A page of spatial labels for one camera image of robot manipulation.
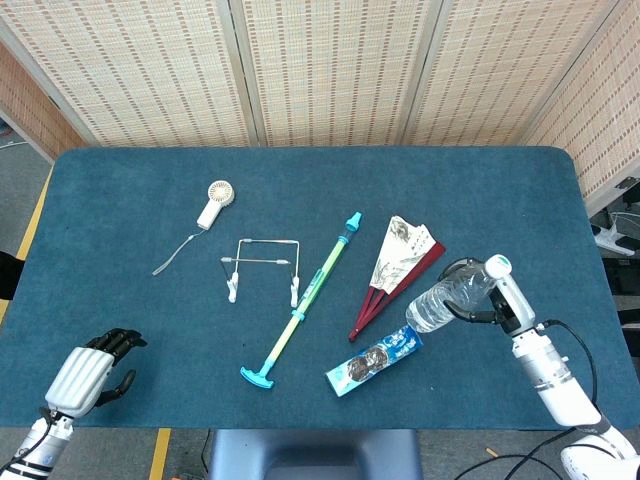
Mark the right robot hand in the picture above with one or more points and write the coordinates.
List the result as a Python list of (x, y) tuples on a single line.
[(515, 300)]

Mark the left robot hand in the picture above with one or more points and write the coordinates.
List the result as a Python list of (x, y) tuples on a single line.
[(80, 375)]

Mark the transparent plastic water bottle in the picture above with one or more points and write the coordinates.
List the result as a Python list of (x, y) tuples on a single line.
[(430, 310)]

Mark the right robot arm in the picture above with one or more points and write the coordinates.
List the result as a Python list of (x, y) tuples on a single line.
[(550, 370)]

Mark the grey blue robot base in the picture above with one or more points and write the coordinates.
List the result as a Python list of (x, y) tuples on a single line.
[(315, 455)]

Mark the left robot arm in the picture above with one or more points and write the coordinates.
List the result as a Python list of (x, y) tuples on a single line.
[(35, 445)]

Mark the green blue water pump toy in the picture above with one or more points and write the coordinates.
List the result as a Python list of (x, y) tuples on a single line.
[(300, 315)]

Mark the blue table cloth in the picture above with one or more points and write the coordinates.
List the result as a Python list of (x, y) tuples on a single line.
[(150, 325)]

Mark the painted paper folding fan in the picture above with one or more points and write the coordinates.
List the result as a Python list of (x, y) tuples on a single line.
[(400, 260)]

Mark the black object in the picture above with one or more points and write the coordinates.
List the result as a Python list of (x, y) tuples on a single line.
[(9, 275)]

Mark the blue cookie box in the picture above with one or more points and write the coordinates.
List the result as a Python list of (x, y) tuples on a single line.
[(370, 362)]

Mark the woven folding screen panel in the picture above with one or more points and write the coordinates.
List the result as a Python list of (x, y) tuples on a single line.
[(605, 110), (335, 70), (500, 70), (125, 70)]

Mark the brown woven screen panel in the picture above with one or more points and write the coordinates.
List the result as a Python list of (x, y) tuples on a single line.
[(35, 110)]

